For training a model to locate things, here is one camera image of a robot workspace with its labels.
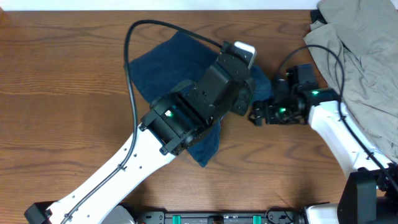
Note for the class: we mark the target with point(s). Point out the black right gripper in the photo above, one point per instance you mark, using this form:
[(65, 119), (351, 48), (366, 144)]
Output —
[(259, 112)]

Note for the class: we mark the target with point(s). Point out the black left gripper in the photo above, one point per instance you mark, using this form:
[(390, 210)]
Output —
[(243, 98)]

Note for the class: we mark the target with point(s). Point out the dark blue shorts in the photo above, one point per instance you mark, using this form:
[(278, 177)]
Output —
[(183, 58)]

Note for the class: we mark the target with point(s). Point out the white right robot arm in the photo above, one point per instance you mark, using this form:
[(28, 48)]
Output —
[(370, 193)]

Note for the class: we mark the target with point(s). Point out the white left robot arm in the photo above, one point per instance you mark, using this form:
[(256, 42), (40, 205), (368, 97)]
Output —
[(174, 123)]

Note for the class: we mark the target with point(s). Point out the beige grey garment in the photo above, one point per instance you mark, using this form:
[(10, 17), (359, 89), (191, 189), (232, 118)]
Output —
[(357, 45)]

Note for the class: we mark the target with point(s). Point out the black garment under beige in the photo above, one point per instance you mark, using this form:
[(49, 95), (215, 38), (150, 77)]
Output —
[(317, 16)]

